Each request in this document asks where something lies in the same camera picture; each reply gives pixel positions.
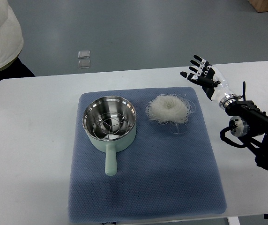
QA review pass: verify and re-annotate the blue textured mat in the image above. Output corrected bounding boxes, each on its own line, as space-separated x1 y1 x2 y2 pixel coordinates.
68 87 227 223

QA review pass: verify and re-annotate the wooden box corner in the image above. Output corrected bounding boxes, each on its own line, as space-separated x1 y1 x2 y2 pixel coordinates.
249 0 268 13

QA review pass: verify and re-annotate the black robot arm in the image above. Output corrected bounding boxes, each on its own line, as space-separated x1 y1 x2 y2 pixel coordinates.
220 82 268 171

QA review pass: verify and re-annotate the person in white jacket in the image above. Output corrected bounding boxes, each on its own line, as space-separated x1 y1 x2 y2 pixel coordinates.
0 0 34 81

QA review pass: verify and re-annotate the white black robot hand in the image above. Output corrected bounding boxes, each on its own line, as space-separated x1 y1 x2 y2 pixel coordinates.
180 55 238 107

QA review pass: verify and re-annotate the white table leg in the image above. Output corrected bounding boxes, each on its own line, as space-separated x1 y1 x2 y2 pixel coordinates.
227 217 240 225

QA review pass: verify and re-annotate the white vermicelli bundle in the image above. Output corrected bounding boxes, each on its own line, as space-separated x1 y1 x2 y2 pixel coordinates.
145 94 196 135

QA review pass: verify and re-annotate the mint green saucepan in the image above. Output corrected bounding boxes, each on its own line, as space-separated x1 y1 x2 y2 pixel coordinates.
82 96 137 176

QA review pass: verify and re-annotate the lower metal floor plate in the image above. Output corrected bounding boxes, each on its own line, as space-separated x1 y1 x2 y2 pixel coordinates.
78 59 90 69

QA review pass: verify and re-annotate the wire steaming rack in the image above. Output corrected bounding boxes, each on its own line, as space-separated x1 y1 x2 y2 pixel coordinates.
92 112 131 140

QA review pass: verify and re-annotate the metal floor plate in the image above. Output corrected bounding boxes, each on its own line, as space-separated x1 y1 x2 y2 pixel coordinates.
78 50 90 59
78 59 90 69

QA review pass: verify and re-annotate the upper metal floor plate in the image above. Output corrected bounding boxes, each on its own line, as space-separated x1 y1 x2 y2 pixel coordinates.
78 50 90 59

